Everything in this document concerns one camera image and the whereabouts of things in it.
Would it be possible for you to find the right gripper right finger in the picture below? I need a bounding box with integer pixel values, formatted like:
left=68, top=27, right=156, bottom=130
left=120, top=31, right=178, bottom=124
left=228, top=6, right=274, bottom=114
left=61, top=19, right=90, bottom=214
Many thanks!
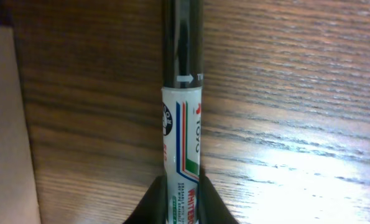
left=198, top=167, right=239, bottom=224

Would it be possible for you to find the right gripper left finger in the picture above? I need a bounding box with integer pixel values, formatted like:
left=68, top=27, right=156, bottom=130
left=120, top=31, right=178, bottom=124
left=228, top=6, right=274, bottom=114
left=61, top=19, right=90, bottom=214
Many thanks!
left=124, top=175, right=167, bottom=224

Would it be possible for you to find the black whiteboard marker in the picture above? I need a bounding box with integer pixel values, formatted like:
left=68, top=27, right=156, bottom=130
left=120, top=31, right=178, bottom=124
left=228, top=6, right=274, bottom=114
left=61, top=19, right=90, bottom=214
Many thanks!
left=162, top=0, right=204, bottom=223

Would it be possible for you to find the open cardboard box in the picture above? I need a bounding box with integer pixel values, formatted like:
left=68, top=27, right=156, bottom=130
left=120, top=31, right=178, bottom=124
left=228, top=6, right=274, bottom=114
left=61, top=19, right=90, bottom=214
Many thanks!
left=0, top=26, right=40, bottom=224

